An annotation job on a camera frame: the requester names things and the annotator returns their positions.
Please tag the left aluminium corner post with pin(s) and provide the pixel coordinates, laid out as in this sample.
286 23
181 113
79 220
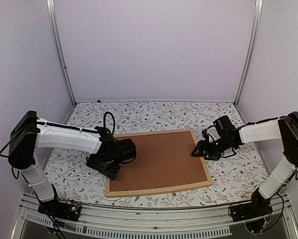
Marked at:
59 51

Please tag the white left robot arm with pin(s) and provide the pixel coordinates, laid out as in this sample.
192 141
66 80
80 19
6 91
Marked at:
33 133

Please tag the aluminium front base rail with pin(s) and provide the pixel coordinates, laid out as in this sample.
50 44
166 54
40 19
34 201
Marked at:
105 222

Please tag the light wooden picture frame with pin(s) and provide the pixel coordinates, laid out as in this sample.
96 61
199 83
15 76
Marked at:
158 191

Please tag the right aluminium corner post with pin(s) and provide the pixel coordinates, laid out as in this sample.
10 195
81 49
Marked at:
250 50

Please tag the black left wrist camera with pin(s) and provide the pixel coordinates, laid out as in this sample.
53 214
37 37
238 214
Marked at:
126 149

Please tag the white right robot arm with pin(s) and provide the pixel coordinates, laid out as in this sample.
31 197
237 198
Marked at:
284 128

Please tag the aluminium corner post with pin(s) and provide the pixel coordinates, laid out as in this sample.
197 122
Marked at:
250 50
59 51

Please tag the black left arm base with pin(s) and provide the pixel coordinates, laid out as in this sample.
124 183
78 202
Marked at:
69 210

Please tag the brown backing board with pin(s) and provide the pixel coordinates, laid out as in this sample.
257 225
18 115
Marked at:
163 161

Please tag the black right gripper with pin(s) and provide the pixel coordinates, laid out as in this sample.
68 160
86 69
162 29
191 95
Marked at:
207 152

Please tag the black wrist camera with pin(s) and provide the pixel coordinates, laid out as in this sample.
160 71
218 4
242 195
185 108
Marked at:
223 126
126 149

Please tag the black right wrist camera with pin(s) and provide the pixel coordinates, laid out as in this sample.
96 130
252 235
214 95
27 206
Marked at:
223 126

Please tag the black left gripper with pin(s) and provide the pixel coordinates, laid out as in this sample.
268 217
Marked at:
113 174

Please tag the floral patterned table cover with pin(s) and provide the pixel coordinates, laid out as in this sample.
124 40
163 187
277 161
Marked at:
234 178

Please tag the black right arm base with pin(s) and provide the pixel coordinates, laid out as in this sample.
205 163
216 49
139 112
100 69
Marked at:
259 206

